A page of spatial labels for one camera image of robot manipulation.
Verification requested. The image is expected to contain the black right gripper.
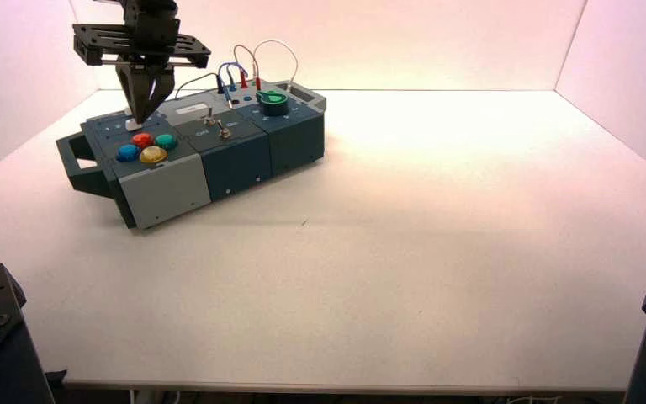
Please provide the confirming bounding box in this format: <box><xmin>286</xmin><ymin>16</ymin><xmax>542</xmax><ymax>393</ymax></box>
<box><xmin>71</xmin><ymin>0</ymin><xmax>212</xmax><ymax>125</ymax></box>

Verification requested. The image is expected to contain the yellow round push button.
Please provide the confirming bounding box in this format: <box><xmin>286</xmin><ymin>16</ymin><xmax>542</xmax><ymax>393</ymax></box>
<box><xmin>139</xmin><ymin>146</ymin><xmax>168</xmax><ymax>166</ymax></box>

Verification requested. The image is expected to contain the grey blue control box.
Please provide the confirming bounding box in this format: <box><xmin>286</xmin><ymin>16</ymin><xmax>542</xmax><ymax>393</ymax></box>
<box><xmin>55</xmin><ymin>80</ymin><xmax>328</xmax><ymax>231</ymax></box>

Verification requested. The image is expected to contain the green rotary knob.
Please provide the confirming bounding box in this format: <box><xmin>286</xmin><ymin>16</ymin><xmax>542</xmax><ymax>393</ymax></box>
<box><xmin>255</xmin><ymin>89</ymin><xmax>289</xmax><ymax>118</ymax></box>

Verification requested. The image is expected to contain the black jumper cable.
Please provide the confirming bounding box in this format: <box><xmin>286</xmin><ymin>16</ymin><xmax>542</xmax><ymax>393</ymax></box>
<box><xmin>174</xmin><ymin>72</ymin><xmax>225</xmax><ymax>100</ymax></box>

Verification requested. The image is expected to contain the blue jumper cable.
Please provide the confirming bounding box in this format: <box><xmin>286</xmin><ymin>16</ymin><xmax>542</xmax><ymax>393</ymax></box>
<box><xmin>217</xmin><ymin>61</ymin><xmax>250</xmax><ymax>108</ymax></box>

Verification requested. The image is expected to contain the red jumper cable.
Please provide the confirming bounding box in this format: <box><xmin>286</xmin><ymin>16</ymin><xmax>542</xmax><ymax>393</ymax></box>
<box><xmin>232</xmin><ymin>44</ymin><xmax>262</xmax><ymax>92</ymax></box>

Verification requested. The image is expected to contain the white jumper cable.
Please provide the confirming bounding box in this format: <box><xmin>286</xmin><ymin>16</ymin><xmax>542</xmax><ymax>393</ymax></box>
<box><xmin>252</xmin><ymin>39</ymin><xmax>299</xmax><ymax>93</ymax></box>

